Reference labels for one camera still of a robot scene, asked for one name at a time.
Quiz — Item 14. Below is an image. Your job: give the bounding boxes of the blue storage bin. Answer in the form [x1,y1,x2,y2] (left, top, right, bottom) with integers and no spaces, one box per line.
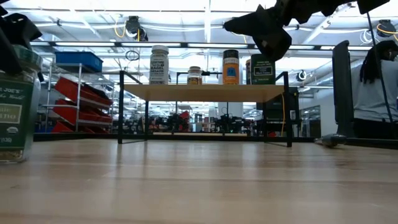
[55,51,104,73]

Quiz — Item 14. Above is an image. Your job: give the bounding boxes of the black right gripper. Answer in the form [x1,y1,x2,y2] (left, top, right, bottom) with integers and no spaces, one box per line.
[223,0,355,62]

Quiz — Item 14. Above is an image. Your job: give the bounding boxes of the black upright panel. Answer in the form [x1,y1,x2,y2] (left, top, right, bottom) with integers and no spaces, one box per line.
[331,39,356,138]

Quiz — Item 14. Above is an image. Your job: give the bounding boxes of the white lid bagel seasoning jar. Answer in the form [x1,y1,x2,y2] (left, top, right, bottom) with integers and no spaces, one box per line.
[149,45,170,85]

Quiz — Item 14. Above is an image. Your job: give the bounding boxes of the red storage bin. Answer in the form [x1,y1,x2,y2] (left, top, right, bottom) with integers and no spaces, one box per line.
[52,99,113,125]
[55,77,113,106]
[51,121,94,134]

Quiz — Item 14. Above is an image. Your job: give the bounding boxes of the dark green pepper tin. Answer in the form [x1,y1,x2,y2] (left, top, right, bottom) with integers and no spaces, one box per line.
[250,54,277,85]

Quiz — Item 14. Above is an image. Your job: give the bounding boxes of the black background gantry frame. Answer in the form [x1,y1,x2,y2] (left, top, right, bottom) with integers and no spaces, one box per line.
[175,70,223,85]

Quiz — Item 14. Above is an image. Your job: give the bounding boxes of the person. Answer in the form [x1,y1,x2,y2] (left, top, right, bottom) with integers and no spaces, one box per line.
[353,39,398,140]

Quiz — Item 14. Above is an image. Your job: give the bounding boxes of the black aluminium table frame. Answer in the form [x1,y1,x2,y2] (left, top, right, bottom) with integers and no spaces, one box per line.
[32,133,398,150]

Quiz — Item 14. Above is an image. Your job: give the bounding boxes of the green lid oregano jar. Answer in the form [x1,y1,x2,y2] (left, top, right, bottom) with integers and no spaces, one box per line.
[0,45,44,164]

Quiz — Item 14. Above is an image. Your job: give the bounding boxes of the wooden shelf with black legs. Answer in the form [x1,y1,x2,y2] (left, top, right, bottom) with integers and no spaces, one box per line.
[117,70,294,148]

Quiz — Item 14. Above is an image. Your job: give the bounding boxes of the black lid orange turmeric bottle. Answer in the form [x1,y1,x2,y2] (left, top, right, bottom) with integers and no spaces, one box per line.
[222,49,241,85]

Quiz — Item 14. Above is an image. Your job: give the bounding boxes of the metal storage rack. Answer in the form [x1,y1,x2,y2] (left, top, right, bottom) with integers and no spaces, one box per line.
[42,62,114,134]

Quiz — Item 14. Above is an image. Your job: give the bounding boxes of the thin black pole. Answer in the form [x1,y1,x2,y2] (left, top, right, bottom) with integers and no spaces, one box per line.
[366,11,396,125]

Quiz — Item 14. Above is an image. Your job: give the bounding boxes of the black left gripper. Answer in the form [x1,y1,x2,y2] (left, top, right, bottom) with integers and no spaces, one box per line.
[0,4,43,75]

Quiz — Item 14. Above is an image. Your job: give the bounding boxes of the small glass spice jar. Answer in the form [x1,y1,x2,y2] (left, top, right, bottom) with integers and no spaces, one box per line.
[187,65,203,85]

